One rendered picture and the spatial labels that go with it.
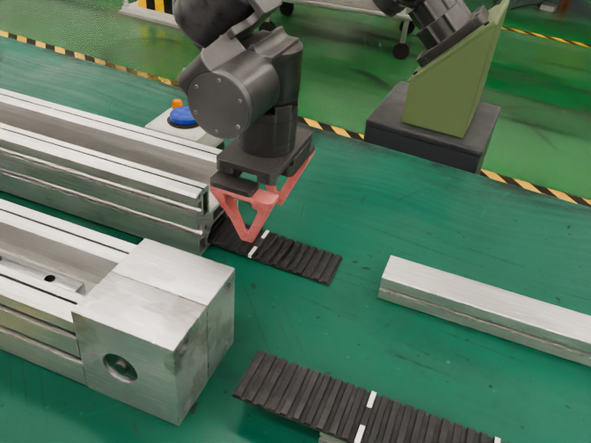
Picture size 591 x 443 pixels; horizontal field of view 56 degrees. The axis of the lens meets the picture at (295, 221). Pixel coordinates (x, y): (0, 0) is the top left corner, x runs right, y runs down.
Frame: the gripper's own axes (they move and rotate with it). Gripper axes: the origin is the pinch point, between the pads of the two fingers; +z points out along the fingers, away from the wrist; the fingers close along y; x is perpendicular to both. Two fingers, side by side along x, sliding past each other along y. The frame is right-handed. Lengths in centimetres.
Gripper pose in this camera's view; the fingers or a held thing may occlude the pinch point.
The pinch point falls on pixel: (262, 215)
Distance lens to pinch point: 62.4
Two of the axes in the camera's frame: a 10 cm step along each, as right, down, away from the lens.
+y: -3.8, 5.3, -7.5
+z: -0.8, 7.9, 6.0
